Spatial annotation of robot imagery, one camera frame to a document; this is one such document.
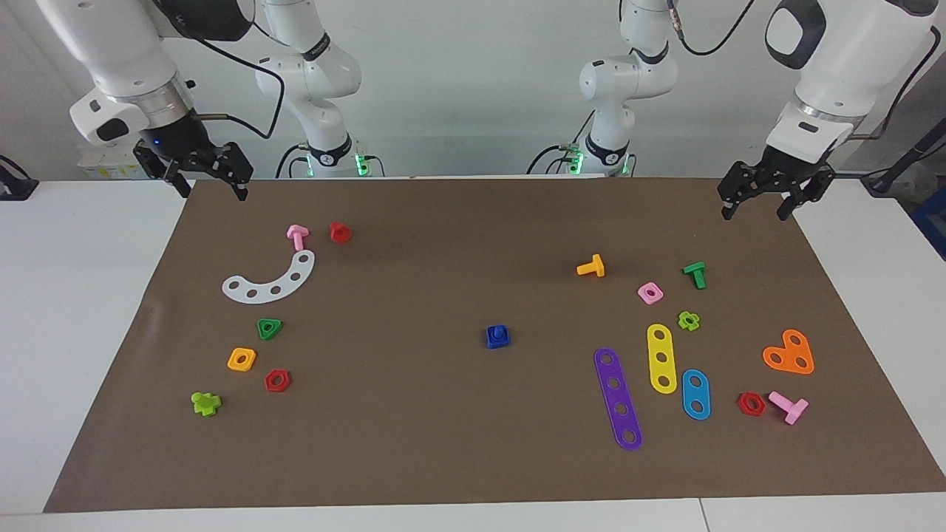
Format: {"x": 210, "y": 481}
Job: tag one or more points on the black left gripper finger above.
{"x": 802, "y": 196}
{"x": 737, "y": 186}

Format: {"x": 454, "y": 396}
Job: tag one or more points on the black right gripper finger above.
{"x": 238, "y": 166}
{"x": 166, "y": 168}

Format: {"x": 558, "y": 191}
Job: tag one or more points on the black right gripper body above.
{"x": 181, "y": 144}

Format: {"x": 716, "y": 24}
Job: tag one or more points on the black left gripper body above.
{"x": 792, "y": 166}

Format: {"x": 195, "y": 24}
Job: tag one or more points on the blue square nut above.
{"x": 491, "y": 342}

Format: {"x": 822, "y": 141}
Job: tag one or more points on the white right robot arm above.
{"x": 118, "y": 59}

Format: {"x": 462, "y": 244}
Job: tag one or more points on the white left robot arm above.
{"x": 835, "y": 66}

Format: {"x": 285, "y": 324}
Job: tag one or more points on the white background box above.
{"x": 103, "y": 168}

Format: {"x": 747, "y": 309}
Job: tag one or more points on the pink plastic screw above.
{"x": 794, "y": 408}
{"x": 297, "y": 236}

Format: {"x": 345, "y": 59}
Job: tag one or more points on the dark green plastic screw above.
{"x": 697, "y": 275}

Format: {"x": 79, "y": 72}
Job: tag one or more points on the black stand pole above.
{"x": 905, "y": 159}

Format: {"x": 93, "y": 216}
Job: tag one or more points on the red plastic screw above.
{"x": 339, "y": 233}

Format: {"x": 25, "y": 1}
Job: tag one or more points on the white curved perforated plate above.
{"x": 287, "y": 285}

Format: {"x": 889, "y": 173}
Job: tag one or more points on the blue crate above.
{"x": 933, "y": 225}

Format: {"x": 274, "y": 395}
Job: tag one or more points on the lime green flower nut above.
{"x": 695, "y": 323}

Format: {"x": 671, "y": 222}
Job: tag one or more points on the pink square nut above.
{"x": 643, "y": 295}

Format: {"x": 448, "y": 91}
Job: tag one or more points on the black clamp on table edge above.
{"x": 15, "y": 186}

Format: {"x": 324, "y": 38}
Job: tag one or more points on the orange heart-shaped plate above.
{"x": 788, "y": 353}

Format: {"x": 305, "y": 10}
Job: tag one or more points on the orange plastic screw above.
{"x": 597, "y": 266}

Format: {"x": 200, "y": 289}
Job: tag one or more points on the green triangle nut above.
{"x": 261, "y": 330}

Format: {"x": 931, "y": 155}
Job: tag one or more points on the yellow three-hole plate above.
{"x": 660, "y": 346}

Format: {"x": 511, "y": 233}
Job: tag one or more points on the orange square nut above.
{"x": 233, "y": 362}

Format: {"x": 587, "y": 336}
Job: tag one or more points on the blue two-hole plate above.
{"x": 695, "y": 394}

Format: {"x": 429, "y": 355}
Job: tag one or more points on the red hexagon nut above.
{"x": 270, "y": 384}
{"x": 742, "y": 406}

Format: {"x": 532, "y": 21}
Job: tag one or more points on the lime green plastic screw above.
{"x": 205, "y": 404}

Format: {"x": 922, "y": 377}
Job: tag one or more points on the purple four-hole plate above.
{"x": 617, "y": 397}

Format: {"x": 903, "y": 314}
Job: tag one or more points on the brown table mat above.
{"x": 443, "y": 428}

